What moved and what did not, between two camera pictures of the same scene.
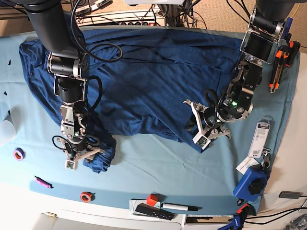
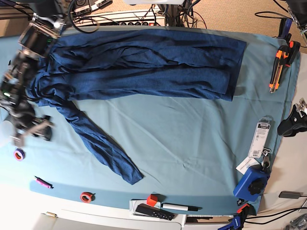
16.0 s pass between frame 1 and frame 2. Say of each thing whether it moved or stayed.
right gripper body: moved
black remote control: stayed
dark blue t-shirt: moved
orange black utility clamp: stayed
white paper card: stayed
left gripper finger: moved
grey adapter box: stayed
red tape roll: stayed
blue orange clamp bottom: stayed
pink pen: stayed
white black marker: stayed
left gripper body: moved
